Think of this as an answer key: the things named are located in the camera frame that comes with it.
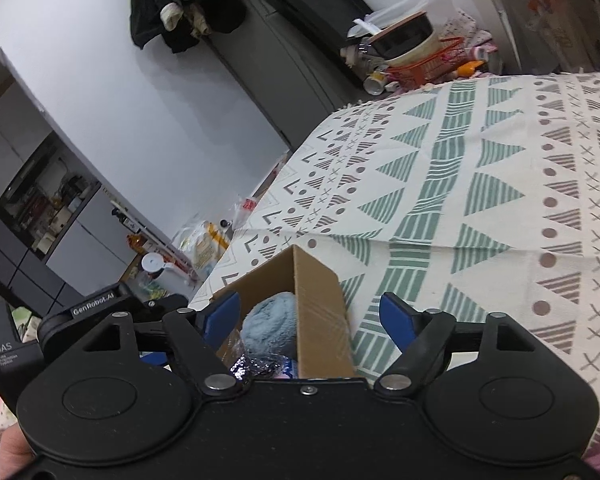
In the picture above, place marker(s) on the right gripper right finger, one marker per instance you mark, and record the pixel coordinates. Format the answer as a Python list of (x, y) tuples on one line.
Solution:
[(421, 338)]

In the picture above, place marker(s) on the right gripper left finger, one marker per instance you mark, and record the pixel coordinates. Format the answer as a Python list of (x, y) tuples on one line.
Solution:
[(196, 336)]

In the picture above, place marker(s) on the black item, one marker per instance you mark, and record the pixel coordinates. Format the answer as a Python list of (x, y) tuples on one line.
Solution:
[(262, 367)]

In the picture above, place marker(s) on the grey plush slipper toy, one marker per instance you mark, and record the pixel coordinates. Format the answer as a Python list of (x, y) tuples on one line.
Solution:
[(270, 328)]

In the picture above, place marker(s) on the person's left hand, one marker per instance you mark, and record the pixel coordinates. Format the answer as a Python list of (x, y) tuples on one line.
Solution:
[(15, 452)]

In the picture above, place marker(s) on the white round bottle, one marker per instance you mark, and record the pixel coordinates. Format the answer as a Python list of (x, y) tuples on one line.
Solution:
[(153, 264)]

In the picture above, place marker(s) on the cardboard box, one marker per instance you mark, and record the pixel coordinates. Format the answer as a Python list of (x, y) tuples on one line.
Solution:
[(323, 335)]

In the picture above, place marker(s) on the patterned tasselled blanket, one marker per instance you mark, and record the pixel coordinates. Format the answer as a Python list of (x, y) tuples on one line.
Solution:
[(474, 196)]

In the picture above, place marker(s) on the dark cabinet shelf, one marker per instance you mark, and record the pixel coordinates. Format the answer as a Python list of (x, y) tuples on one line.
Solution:
[(41, 194)]

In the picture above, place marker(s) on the red plastic basket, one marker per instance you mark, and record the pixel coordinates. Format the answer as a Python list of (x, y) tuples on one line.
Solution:
[(433, 67)]

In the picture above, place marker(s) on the white bowl-shaped appliance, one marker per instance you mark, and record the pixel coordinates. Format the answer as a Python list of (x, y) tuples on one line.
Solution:
[(407, 41)]

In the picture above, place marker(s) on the hanging dark clothes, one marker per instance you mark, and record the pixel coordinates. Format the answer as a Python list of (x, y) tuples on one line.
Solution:
[(181, 24)]

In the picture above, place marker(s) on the white desk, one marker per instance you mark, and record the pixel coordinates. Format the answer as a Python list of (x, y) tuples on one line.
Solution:
[(544, 36)]

